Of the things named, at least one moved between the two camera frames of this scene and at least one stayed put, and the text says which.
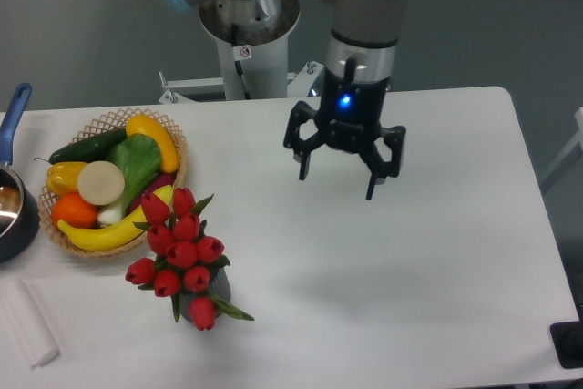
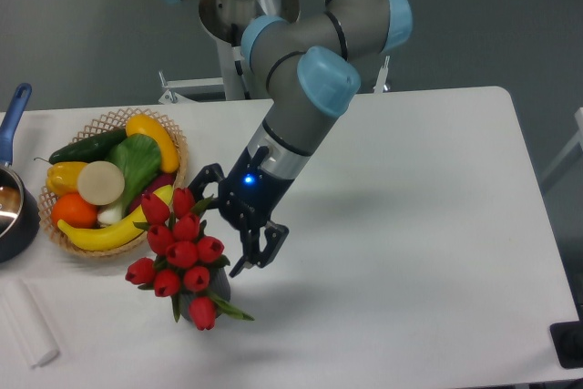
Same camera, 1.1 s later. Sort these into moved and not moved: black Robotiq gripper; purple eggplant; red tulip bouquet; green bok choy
Moved: black Robotiq gripper
Not moved: purple eggplant; red tulip bouquet; green bok choy
